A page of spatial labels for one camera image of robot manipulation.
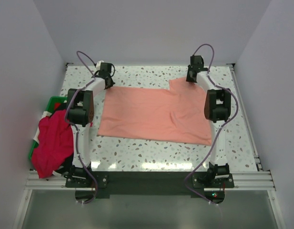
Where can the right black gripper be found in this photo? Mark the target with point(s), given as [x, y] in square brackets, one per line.
[188, 78]

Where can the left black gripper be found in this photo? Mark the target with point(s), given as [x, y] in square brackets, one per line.
[112, 82]

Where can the salmon pink t shirt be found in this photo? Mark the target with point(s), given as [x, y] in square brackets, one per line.
[171, 115]

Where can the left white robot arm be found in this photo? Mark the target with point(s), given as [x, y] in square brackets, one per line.
[80, 111]

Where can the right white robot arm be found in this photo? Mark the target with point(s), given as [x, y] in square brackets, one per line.
[217, 110]

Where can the red t shirt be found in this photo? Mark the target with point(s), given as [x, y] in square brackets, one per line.
[55, 144]

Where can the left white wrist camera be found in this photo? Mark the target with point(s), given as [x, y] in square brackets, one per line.
[98, 64]

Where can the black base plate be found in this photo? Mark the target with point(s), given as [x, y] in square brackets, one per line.
[87, 187]

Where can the aluminium frame rail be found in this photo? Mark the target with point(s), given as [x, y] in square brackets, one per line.
[151, 182]

